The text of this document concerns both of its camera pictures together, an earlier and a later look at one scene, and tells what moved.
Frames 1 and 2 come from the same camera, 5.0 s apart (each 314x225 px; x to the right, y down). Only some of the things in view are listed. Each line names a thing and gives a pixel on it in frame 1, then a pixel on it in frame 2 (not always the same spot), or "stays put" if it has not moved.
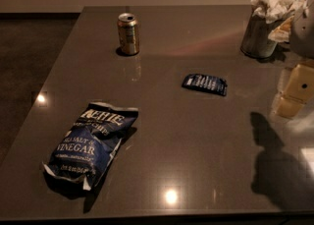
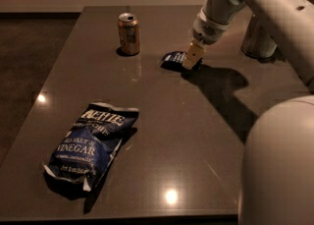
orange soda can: x=129 y=32 stays put
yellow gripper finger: x=299 y=90 -> x=205 y=29
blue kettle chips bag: x=83 y=152 stays put
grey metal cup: x=255 y=40 stays put
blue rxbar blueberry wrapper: x=205 y=83 -> x=174 y=61
